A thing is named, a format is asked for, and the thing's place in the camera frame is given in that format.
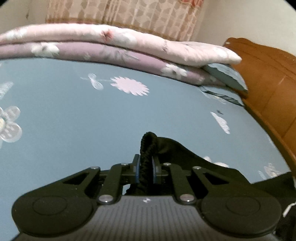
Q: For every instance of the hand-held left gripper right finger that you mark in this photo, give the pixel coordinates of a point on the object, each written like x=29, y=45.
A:
x=153, y=170

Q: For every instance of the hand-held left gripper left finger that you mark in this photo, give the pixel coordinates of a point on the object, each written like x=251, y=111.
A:
x=138, y=169

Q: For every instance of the bed with blue floral sheet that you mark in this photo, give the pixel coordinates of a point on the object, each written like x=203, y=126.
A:
x=69, y=115

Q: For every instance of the flat blue floral pillow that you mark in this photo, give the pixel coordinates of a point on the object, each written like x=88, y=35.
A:
x=219, y=95

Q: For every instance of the plump blue floral pillow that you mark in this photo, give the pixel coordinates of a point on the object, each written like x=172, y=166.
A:
x=226, y=76

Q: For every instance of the purple floral folded quilt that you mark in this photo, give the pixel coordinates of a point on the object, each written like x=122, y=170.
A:
x=92, y=51

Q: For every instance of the pink floral folded quilt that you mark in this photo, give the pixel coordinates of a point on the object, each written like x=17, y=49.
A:
x=115, y=34

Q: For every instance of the wooden headboard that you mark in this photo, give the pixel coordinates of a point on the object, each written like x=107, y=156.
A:
x=266, y=81

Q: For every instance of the beige patterned curtain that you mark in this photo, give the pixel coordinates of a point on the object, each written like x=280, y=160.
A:
x=138, y=16

